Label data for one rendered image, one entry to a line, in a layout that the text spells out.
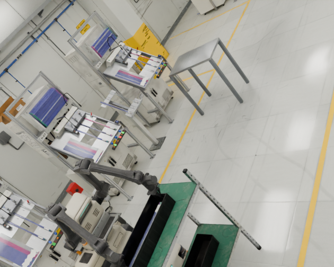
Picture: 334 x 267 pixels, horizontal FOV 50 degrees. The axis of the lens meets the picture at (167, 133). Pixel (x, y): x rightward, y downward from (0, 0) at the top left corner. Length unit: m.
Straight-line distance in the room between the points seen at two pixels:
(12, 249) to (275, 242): 2.77
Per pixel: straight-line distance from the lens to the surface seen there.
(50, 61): 6.98
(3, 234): 4.52
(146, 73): 5.62
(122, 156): 5.33
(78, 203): 2.84
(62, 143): 4.96
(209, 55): 4.60
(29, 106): 5.10
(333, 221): 3.17
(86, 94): 7.17
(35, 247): 4.39
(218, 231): 3.15
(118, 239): 3.11
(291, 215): 3.34
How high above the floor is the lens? 2.52
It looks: 27 degrees down
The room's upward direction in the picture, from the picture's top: 43 degrees counter-clockwise
